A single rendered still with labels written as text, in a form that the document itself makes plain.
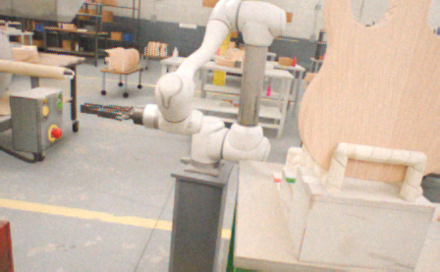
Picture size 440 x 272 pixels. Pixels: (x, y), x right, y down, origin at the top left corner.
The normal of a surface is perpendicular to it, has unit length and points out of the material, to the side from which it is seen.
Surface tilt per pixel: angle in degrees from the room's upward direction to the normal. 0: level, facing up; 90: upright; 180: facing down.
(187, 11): 90
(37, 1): 90
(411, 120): 90
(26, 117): 90
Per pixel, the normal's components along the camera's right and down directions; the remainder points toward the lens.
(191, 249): -0.18, 0.25
